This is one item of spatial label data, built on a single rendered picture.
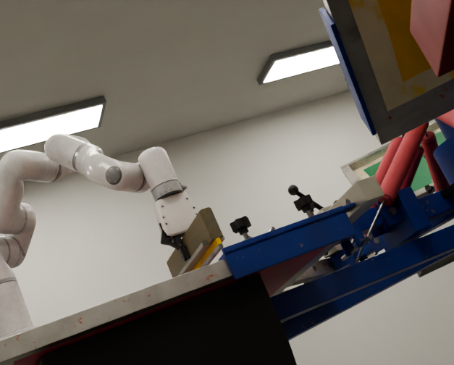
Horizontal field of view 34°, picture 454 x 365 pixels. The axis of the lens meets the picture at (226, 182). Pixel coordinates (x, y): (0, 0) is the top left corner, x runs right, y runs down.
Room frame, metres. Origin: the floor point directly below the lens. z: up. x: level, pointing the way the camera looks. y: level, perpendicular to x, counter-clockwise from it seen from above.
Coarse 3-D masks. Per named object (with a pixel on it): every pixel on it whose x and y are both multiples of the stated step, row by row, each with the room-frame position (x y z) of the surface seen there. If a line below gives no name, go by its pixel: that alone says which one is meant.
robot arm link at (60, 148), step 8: (56, 136) 1.82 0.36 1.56; (64, 136) 1.83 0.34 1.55; (72, 136) 1.86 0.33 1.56; (48, 144) 1.82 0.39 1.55; (56, 144) 1.81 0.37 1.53; (64, 144) 1.81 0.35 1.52; (72, 144) 1.81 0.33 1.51; (80, 144) 1.81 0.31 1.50; (48, 152) 1.83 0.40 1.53; (56, 152) 1.82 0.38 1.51; (64, 152) 1.81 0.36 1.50; (72, 152) 1.80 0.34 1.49; (56, 160) 1.84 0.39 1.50; (64, 160) 1.82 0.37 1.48; (72, 160) 1.80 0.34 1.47; (64, 168) 1.95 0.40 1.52; (72, 168) 1.83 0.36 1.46; (56, 176) 1.96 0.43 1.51; (64, 176) 1.97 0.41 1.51
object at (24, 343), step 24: (216, 264) 1.47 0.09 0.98; (312, 264) 1.81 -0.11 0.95; (144, 288) 1.40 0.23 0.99; (168, 288) 1.42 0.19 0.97; (192, 288) 1.44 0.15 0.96; (96, 312) 1.36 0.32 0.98; (120, 312) 1.38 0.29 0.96; (24, 336) 1.30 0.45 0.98; (48, 336) 1.32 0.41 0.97; (72, 336) 1.34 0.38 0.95; (0, 360) 1.28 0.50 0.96
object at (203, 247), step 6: (222, 240) 1.63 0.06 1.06; (198, 246) 1.63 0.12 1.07; (204, 246) 1.61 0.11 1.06; (198, 252) 1.64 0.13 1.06; (204, 252) 1.67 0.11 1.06; (192, 258) 1.70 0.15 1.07; (198, 258) 1.70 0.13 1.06; (186, 264) 1.75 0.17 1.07; (192, 264) 1.74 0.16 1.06; (186, 270) 1.78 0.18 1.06
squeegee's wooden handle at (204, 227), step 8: (208, 208) 1.59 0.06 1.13; (200, 216) 1.59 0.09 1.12; (208, 216) 1.59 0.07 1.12; (192, 224) 1.65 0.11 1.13; (200, 224) 1.61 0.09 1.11; (208, 224) 1.58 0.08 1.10; (216, 224) 1.59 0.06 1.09; (192, 232) 1.67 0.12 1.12; (200, 232) 1.63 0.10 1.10; (208, 232) 1.58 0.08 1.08; (216, 232) 1.59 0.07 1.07; (184, 240) 1.74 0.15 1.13; (192, 240) 1.69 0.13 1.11; (200, 240) 1.65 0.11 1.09; (208, 240) 1.60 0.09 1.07; (192, 248) 1.71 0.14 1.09; (176, 256) 1.84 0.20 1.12; (168, 264) 1.92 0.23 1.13; (176, 264) 1.86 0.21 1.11; (184, 264) 1.80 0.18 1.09; (176, 272) 1.88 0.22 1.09
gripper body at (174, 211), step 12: (180, 192) 1.75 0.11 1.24; (156, 204) 1.73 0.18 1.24; (168, 204) 1.73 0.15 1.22; (180, 204) 1.74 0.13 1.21; (192, 204) 1.76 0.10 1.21; (156, 216) 1.74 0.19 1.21; (168, 216) 1.73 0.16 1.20; (180, 216) 1.74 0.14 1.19; (192, 216) 1.75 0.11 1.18; (168, 228) 1.73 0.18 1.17; (180, 228) 1.74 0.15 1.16
